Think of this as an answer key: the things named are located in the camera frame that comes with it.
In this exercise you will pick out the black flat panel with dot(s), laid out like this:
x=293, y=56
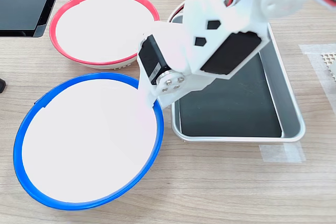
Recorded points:
x=23, y=11

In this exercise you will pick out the small black object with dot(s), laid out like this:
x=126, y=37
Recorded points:
x=2, y=85

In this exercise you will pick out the pale translucent tape sheet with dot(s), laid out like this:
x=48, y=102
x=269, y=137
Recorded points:
x=309, y=51

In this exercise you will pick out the pale perforated base plate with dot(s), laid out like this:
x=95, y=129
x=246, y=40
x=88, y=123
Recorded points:
x=328, y=58

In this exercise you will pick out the black tray mat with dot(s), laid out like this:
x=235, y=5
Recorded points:
x=231, y=113

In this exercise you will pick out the steel rectangular tray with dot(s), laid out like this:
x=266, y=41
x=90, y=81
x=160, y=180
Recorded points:
x=286, y=103

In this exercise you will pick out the red-rimmed white round plate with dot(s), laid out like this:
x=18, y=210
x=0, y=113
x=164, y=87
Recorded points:
x=99, y=30

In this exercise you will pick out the blue-rimmed white round plate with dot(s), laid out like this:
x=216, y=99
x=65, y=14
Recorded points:
x=86, y=142

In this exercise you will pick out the pale tape strip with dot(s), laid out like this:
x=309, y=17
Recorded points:
x=282, y=153

